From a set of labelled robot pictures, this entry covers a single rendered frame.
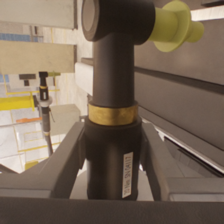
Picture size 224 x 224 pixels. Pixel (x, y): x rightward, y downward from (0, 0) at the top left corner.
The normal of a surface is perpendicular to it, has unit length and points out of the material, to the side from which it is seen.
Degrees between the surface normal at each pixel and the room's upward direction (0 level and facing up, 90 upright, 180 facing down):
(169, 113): 0
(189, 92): 0
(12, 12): 90
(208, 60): 0
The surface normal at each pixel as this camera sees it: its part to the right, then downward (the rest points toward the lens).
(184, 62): -0.88, 0.13
